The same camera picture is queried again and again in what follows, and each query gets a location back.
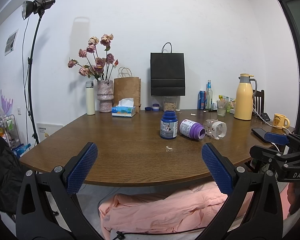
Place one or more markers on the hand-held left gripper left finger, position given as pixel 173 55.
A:
pixel 81 170

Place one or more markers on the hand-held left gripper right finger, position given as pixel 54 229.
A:
pixel 217 170

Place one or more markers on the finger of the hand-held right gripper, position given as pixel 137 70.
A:
pixel 275 138
pixel 265 152

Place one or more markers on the black smartphone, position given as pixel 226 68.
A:
pixel 258 133

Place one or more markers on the yellow mug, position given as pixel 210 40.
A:
pixel 279 121

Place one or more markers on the black power adapter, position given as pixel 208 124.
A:
pixel 266 117

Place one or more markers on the dark wooden chair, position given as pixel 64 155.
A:
pixel 260 100

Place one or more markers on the purple plastic bottle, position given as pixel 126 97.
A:
pixel 192 129

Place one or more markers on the yellow thermos jug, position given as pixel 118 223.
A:
pixel 243 100

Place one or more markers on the white crumb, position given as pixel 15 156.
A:
pixel 169 149

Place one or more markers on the clear drinking glass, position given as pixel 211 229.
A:
pixel 221 110

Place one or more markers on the dark blue supplement bottle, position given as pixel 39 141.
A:
pixel 168 126

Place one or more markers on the pink quilted blanket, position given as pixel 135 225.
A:
pixel 165 212

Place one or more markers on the white thermos bottle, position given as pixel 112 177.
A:
pixel 90 100

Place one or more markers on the blue drink can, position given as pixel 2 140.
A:
pixel 201 100

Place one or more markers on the blue tissue box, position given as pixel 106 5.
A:
pixel 123 111

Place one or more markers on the clear glass bottle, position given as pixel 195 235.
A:
pixel 209 96

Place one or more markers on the black cloth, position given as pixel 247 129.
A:
pixel 5 175

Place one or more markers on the pink marbled vase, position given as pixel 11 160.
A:
pixel 105 95

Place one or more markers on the clear jar of grains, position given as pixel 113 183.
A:
pixel 170 105

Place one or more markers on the brown paper bag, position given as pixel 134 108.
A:
pixel 127 90

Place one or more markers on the dried pink roses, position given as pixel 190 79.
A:
pixel 99 62

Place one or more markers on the black paper bag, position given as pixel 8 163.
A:
pixel 167 72

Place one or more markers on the black studio light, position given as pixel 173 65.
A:
pixel 38 3

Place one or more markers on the white wall socket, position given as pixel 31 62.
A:
pixel 19 111

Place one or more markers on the wall poster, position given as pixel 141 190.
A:
pixel 11 42

